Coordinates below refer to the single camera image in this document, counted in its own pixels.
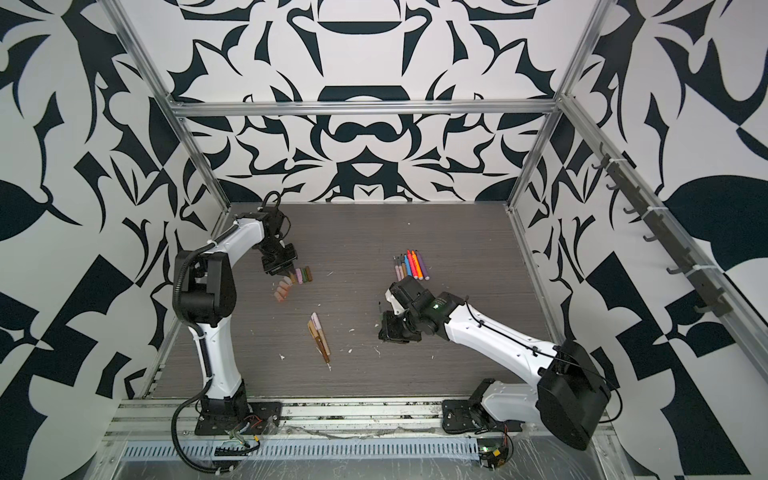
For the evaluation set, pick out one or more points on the blue highlighter pen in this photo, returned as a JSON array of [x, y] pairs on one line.
[[406, 265]]

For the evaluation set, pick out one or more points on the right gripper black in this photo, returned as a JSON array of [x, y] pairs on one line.
[[386, 333]]

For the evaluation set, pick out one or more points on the wall hook rail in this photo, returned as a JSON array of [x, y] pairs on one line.
[[665, 230]]

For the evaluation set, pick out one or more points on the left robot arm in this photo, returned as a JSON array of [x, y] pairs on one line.
[[204, 298]]

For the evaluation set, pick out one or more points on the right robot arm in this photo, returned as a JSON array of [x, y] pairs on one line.
[[568, 394]]

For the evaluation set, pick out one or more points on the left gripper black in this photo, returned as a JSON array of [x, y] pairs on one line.
[[282, 270]]

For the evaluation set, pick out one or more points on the purple highlighter pen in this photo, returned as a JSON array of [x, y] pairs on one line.
[[422, 266]]

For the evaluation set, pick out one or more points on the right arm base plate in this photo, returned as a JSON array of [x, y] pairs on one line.
[[465, 416]]

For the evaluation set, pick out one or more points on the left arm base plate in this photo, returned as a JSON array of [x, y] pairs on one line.
[[253, 419]]

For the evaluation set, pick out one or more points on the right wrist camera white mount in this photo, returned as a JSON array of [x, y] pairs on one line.
[[396, 306]]

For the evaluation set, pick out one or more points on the tan cap brown pen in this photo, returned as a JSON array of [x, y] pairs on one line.
[[318, 344]]

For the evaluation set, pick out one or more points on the small circuit board right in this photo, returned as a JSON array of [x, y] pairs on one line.
[[494, 456]]

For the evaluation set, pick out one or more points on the pink highlighter pen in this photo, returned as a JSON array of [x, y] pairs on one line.
[[413, 265]]

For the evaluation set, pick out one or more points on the orange highlighter pen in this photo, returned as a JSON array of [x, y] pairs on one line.
[[417, 265]]

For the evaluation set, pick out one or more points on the white slotted cable duct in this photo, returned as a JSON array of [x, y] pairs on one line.
[[465, 449]]

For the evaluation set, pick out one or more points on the aluminium front rail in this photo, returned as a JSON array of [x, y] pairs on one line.
[[151, 419]]

